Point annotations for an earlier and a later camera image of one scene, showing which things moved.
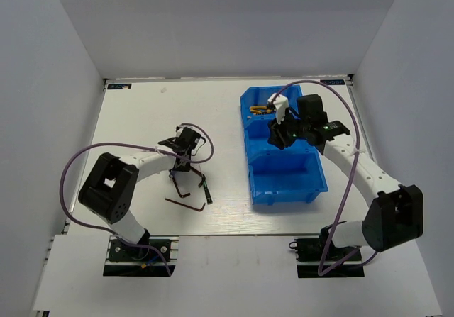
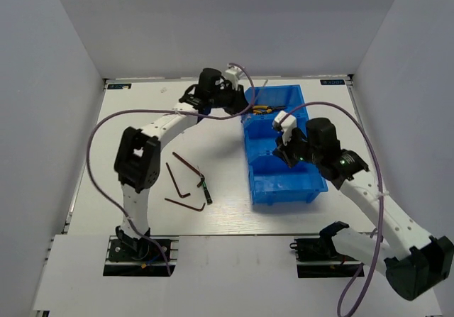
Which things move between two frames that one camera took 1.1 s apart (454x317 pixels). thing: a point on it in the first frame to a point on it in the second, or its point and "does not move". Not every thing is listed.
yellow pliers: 257,108 does not move
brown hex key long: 187,206 does not move
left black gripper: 186,167 to 240,99
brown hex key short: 181,196 does not move
